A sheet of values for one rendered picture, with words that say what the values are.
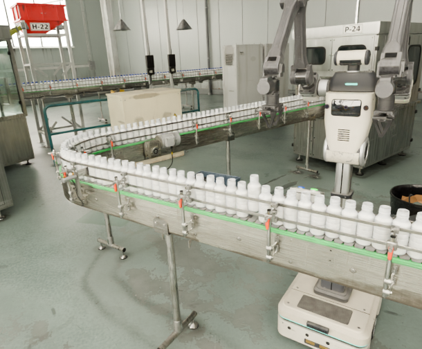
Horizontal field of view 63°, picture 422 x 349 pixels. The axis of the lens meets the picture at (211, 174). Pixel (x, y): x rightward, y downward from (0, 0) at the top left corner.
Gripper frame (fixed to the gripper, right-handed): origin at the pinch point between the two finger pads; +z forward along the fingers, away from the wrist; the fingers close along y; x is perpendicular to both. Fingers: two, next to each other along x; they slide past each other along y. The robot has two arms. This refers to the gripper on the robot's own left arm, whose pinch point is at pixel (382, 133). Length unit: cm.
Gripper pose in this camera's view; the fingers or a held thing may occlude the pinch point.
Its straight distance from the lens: 146.4
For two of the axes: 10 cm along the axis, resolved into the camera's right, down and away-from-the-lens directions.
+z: 0.5, 9.5, 3.2
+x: -8.4, -1.4, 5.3
